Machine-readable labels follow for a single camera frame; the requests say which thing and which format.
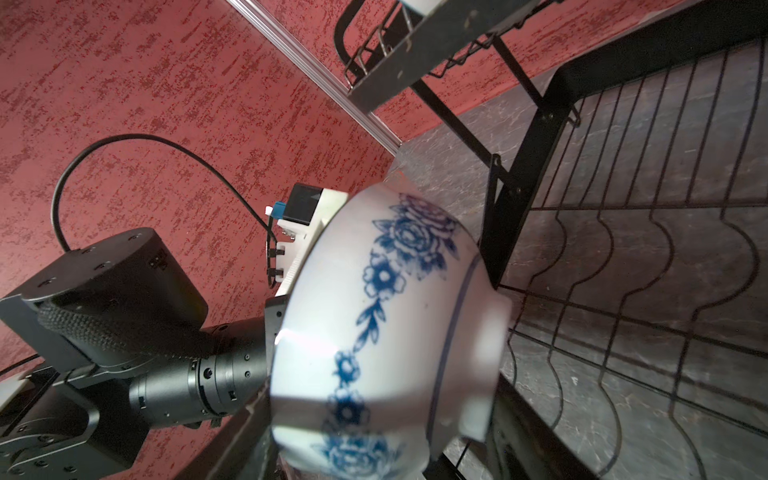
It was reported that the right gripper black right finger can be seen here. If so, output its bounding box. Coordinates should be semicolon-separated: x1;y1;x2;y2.
485;375;596;480

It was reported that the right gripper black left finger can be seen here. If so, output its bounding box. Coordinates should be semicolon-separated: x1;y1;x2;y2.
175;383;278;479

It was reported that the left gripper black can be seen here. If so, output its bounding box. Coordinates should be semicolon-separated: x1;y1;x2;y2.
129;318;267;429

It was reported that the blue floral white bowl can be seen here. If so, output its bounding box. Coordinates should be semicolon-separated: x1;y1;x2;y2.
270;184;513;479

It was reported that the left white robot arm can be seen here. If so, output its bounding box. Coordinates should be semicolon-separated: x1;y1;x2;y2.
1;228;274;479

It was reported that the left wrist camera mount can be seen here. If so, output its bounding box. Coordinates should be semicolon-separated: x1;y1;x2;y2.
265;183;350;297

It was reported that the black wire dish rack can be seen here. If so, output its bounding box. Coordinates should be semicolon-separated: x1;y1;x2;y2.
338;1;767;479

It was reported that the aluminium corner post left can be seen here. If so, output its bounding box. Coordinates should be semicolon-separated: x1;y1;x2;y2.
227;0;402;156

